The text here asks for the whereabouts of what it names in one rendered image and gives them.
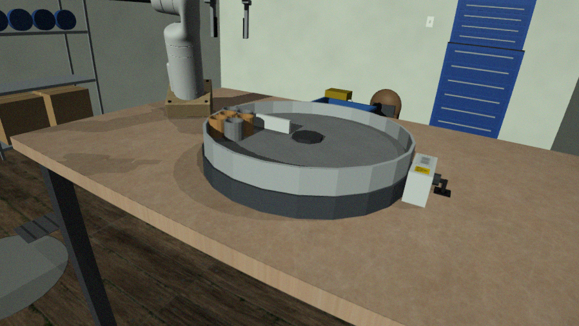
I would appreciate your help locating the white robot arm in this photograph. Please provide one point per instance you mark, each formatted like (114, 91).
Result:
(183, 46)

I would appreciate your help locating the bronze bushing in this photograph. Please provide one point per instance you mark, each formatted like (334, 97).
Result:
(216, 125)
(228, 113)
(248, 123)

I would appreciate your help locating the blue plastic crate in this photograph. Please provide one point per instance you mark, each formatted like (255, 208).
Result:
(356, 105)

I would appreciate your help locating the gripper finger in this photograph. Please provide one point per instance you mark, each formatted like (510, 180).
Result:
(246, 18)
(213, 18)

